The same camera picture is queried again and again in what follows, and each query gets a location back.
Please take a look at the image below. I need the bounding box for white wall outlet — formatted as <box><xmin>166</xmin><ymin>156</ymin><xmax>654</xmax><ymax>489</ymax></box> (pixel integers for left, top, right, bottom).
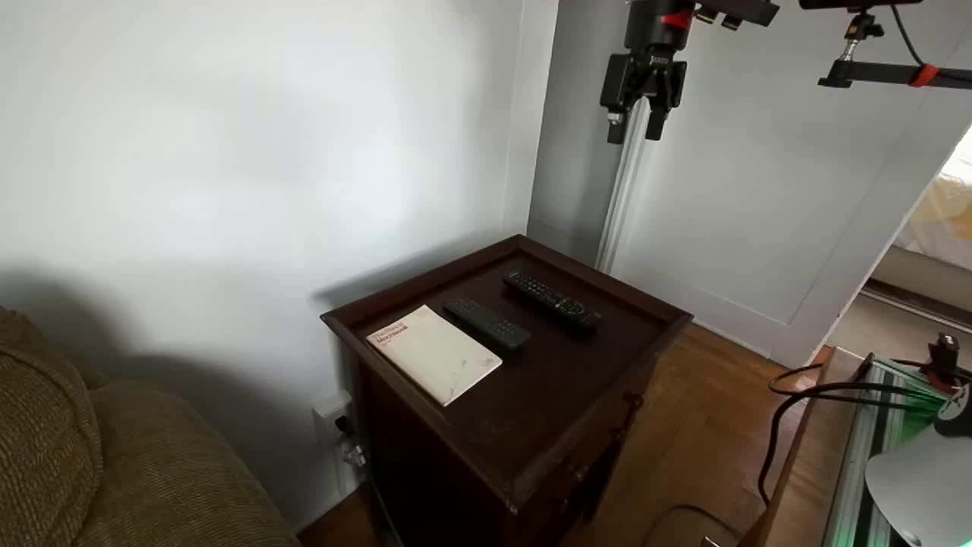
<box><xmin>309</xmin><ymin>394</ymin><xmax>370</xmax><ymax>470</ymax></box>

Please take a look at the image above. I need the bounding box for plain black remote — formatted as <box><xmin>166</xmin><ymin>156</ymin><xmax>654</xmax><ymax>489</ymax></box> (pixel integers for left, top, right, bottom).
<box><xmin>441</xmin><ymin>292</ymin><xmax>535</xmax><ymax>357</ymax></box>

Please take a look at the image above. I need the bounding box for black clamp knob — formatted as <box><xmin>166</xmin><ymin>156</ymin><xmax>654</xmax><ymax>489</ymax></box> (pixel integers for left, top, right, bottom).
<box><xmin>927</xmin><ymin>331</ymin><xmax>962</xmax><ymax>386</ymax></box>

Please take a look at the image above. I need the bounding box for black camera on stand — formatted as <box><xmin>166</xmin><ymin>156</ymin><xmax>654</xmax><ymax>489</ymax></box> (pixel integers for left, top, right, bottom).
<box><xmin>797</xmin><ymin>0</ymin><xmax>927</xmax><ymax>44</ymax></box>

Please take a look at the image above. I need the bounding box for white vertical wall trim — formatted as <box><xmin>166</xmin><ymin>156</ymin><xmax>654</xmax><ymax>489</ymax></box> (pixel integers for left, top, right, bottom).
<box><xmin>593</xmin><ymin>117</ymin><xmax>654</xmax><ymax>278</ymax></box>

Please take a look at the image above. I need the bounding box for black cable on cart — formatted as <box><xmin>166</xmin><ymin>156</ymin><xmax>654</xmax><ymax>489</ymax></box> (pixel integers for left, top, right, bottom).
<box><xmin>756</xmin><ymin>360</ymin><xmax>927</xmax><ymax>510</ymax></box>

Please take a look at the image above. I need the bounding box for wooden robot cart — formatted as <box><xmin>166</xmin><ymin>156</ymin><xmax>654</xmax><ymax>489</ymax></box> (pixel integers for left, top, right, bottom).
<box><xmin>743</xmin><ymin>344</ymin><xmax>876</xmax><ymax>547</ymax></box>

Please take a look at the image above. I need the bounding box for olive fabric sofa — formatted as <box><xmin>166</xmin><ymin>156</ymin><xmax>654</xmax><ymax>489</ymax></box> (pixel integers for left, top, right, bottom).
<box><xmin>0</xmin><ymin>304</ymin><xmax>302</xmax><ymax>547</ymax></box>

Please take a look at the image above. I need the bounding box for white paper sheet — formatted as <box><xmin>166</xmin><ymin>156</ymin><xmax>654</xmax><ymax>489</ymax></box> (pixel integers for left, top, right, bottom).
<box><xmin>365</xmin><ymin>300</ymin><xmax>505</xmax><ymax>409</ymax></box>

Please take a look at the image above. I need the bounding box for olive sofa cushion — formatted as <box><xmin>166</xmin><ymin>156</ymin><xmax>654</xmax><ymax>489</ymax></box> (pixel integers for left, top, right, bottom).
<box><xmin>0</xmin><ymin>307</ymin><xmax>106</xmax><ymax>547</ymax></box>

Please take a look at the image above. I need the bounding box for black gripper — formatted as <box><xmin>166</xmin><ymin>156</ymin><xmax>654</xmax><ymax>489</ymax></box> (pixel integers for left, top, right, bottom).
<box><xmin>600</xmin><ymin>53</ymin><xmax>693</xmax><ymax>146</ymax></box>

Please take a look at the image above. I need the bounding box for bed with light bedding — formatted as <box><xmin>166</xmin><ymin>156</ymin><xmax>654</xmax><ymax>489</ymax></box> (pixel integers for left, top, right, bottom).
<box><xmin>892</xmin><ymin>171</ymin><xmax>972</xmax><ymax>273</ymax></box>

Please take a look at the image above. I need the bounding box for black Panasonic TV remote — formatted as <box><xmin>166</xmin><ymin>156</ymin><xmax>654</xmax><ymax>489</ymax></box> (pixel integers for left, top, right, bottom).
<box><xmin>503</xmin><ymin>267</ymin><xmax>606</xmax><ymax>344</ymax></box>

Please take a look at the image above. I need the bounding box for thin black camera cable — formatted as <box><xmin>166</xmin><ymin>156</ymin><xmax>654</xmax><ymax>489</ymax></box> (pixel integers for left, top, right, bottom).
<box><xmin>888</xmin><ymin>2</ymin><xmax>930</xmax><ymax>69</ymax></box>

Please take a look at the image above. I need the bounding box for dark wooden side table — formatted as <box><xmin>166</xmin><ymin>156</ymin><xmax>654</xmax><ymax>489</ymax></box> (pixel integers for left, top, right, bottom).
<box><xmin>319</xmin><ymin>234</ymin><xmax>695</xmax><ymax>547</ymax></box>

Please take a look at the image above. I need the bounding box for aluminium extrusion frame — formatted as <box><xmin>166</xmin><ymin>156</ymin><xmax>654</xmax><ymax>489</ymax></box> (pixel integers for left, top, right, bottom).
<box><xmin>820</xmin><ymin>351</ymin><xmax>972</xmax><ymax>547</ymax></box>

